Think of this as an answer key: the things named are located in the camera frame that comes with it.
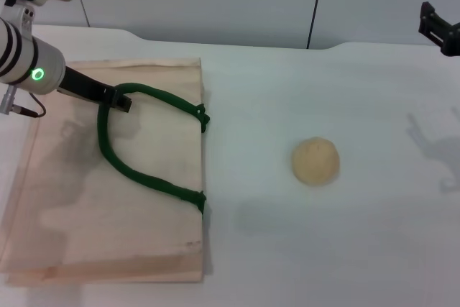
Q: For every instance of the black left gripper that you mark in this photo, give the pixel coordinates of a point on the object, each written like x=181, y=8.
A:
x=81, y=86

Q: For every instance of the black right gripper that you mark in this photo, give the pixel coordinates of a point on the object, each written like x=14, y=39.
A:
x=453, y=41

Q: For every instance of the round yellow egg yolk pastry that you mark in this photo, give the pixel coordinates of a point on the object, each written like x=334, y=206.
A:
x=315, y=161

